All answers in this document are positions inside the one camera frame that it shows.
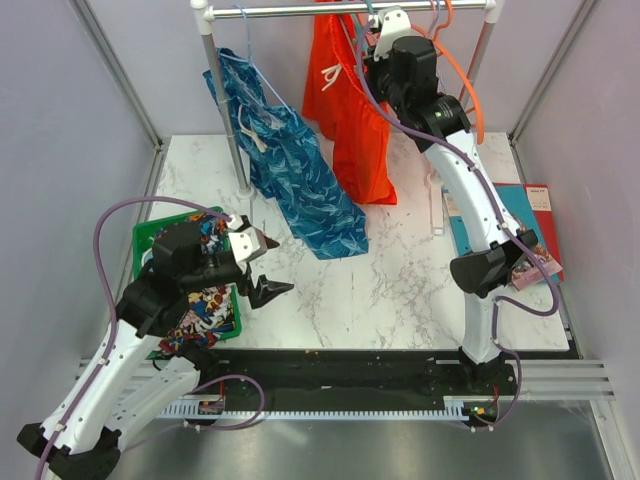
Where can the light blue wire hanger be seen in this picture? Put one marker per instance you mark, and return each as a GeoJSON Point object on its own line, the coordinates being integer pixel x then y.
{"type": "Point", "coordinates": [279, 52]}

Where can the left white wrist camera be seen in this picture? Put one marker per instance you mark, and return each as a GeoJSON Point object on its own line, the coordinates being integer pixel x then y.
{"type": "Point", "coordinates": [247, 242]}

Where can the teal folder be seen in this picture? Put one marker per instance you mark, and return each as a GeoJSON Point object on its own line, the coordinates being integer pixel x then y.
{"type": "Point", "coordinates": [457, 225]}

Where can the pink wire hanger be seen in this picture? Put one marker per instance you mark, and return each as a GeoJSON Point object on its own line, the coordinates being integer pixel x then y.
{"type": "Point", "coordinates": [436, 15]}

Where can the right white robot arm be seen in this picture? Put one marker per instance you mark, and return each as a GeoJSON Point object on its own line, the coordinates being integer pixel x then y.
{"type": "Point", "coordinates": [403, 73]}

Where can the orange plastic hanger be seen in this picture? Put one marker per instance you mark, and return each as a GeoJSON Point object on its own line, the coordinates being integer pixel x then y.
{"type": "Point", "coordinates": [476, 108]}

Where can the orange shorts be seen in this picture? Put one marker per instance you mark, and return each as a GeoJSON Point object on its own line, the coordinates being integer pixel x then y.
{"type": "Point", "coordinates": [335, 100]}

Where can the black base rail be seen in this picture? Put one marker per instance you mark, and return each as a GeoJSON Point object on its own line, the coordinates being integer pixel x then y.
{"type": "Point", "coordinates": [348, 379]}

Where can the white cable duct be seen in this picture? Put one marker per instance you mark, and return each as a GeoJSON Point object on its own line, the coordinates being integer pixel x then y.
{"type": "Point", "coordinates": [193, 410]}

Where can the red book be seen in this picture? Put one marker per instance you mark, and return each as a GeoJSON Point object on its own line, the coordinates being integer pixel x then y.
{"type": "Point", "coordinates": [530, 205]}

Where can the teal plastic hanger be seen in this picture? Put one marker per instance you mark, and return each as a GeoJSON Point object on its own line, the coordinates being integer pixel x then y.
{"type": "Point", "coordinates": [367, 7]}

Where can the green plastic basket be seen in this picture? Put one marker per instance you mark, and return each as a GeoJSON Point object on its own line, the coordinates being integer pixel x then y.
{"type": "Point", "coordinates": [145, 235]}

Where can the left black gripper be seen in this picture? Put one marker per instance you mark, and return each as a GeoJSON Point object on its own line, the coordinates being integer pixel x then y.
{"type": "Point", "coordinates": [264, 290]}

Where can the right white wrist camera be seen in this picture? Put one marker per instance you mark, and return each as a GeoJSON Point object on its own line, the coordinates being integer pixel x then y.
{"type": "Point", "coordinates": [391, 23]}

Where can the silver clothes rack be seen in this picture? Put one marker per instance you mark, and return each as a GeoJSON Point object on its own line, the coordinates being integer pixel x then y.
{"type": "Point", "coordinates": [220, 90]}

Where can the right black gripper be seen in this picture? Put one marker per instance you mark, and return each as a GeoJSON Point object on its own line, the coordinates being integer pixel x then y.
{"type": "Point", "coordinates": [372, 66]}

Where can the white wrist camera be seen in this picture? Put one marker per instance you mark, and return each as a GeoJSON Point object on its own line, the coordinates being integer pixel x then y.
{"type": "Point", "coordinates": [391, 23]}
{"type": "Point", "coordinates": [247, 242]}

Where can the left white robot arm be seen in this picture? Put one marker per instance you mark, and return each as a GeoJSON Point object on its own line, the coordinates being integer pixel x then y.
{"type": "Point", "coordinates": [86, 435]}

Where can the colourful comic print shorts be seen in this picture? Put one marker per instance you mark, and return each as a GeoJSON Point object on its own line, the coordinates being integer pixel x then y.
{"type": "Point", "coordinates": [210, 310]}

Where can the blue patterned shorts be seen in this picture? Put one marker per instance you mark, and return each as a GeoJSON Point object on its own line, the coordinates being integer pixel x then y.
{"type": "Point", "coordinates": [286, 165]}

